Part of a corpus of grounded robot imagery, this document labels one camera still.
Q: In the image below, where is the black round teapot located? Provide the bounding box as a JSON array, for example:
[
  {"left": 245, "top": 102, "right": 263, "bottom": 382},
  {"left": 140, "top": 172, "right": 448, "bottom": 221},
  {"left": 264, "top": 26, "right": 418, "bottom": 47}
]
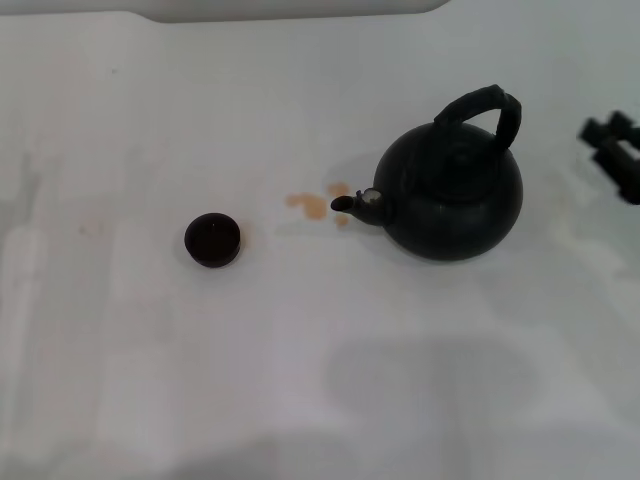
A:
[{"left": 330, "top": 83, "right": 525, "bottom": 262}]

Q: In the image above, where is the dark small teacup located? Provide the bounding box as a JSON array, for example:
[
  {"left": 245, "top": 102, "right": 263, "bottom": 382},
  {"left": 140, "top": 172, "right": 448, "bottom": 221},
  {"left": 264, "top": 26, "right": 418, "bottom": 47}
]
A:
[{"left": 183, "top": 212, "right": 245, "bottom": 270}]

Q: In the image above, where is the orange tea spill stain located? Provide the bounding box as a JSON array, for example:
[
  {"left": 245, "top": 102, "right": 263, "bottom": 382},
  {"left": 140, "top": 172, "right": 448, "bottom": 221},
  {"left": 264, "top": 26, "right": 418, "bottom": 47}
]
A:
[{"left": 286, "top": 192, "right": 329, "bottom": 221}]

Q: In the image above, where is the white rounded board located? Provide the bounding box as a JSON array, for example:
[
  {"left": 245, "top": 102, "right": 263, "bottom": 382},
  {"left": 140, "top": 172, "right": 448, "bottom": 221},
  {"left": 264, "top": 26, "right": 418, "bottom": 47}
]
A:
[{"left": 142, "top": 0, "right": 451, "bottom": 25}]

